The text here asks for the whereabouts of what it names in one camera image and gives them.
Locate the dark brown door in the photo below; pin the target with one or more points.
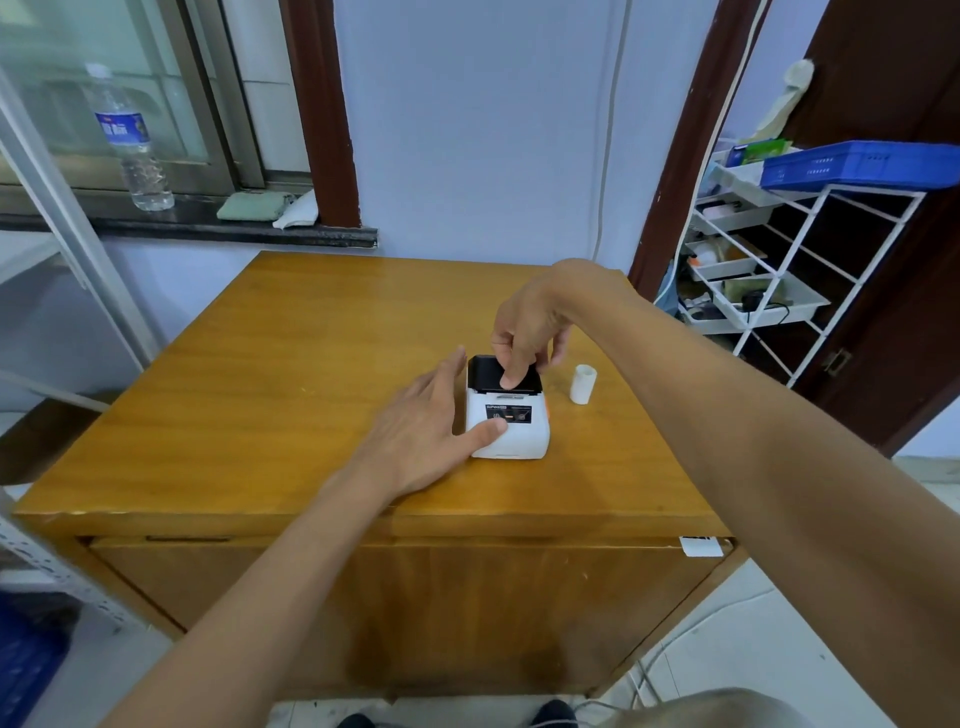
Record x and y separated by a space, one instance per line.
900 300

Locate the metal framed window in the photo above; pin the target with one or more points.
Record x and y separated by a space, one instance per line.
112 90

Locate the person's right hand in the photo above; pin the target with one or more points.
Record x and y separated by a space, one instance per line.
532 315

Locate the person's right forearm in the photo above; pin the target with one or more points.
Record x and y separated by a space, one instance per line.
750 465

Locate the blue plastic basket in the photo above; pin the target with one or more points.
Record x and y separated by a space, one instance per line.
862 165

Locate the person's left forearm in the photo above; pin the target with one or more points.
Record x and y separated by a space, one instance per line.
255 607

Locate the white portable label printer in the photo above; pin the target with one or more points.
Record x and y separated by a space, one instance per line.
517 431

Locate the white crumpled cloth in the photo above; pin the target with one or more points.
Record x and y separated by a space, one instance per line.
300 214

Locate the person's leg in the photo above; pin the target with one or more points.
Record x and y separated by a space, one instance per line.
712 712

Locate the white paper label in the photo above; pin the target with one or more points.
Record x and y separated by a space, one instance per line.
701 547

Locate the brown wooden window trim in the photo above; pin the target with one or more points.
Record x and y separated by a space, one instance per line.
322 112

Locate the wooden desk cabinet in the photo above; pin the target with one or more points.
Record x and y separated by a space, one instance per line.
262 420

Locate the person's black shoe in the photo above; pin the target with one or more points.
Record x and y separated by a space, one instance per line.
555 715

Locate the brass door hinge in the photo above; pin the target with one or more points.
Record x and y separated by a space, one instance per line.
837 362

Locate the black power adapter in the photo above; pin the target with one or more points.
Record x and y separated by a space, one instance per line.
752 301

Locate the white plastic tray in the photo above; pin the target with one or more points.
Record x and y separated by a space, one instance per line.
731 217
720 266
739 184
795 304

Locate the white metal shelf frame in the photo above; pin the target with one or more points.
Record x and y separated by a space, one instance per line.
82 255

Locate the white paper roll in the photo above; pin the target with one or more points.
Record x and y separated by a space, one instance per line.
583 384

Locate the blue plastic crate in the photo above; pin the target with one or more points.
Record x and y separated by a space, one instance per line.
26 660

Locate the green folded cloth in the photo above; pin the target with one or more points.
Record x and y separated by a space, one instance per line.
253 206

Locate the green and blue box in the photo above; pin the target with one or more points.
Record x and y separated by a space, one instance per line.
754 151

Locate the person's right thumb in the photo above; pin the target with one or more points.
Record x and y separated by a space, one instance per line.
560 347

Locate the white rag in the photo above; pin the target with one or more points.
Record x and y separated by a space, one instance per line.
786 101

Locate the person's left thumb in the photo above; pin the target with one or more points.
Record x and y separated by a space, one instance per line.
480 436

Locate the brown wooden door frame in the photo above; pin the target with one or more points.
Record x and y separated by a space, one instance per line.
690 142

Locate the person's left hand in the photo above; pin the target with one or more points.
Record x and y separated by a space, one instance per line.
409 442

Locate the black stone window sill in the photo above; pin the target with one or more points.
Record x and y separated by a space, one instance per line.
187 225

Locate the clear plastic water bottle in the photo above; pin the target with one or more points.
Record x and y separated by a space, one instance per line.
135 150

